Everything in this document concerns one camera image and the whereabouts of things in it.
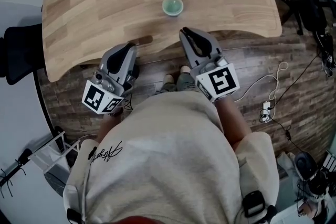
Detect person's right forearm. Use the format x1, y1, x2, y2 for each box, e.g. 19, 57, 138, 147
214, 95, 251, 152

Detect thin black cable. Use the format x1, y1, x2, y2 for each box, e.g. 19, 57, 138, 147
259, 54, 321, 155

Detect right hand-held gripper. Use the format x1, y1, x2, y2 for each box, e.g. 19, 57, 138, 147
178, 27, 241, 103

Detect white folding chair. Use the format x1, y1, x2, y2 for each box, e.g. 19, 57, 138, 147
27, 130, 81, 174

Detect black marble round table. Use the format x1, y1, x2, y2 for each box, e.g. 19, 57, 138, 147
43, 170, 70, 198

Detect black strap buckle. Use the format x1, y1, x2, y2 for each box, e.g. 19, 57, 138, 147
66, 208, 83, 224
241, 190, 266, 218

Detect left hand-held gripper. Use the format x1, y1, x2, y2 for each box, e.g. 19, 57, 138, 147
81, 42, 138, 115

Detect person's beige shirt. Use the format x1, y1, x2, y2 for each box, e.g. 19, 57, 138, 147
62, 91, 280, 224

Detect white extension cable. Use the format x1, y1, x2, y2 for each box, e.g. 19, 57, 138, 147
233, 61, 289, 124

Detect light wooden table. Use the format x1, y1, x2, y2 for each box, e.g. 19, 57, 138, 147
41, 0, 283, 83

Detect black device with cables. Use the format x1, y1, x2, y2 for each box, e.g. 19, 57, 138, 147
316, 31, 336, 79

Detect person's grey trousers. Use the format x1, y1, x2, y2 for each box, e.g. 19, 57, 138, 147
154, 72, 200, 95

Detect person's left forearm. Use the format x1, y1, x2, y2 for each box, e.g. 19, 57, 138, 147
97, 111, 124, 144

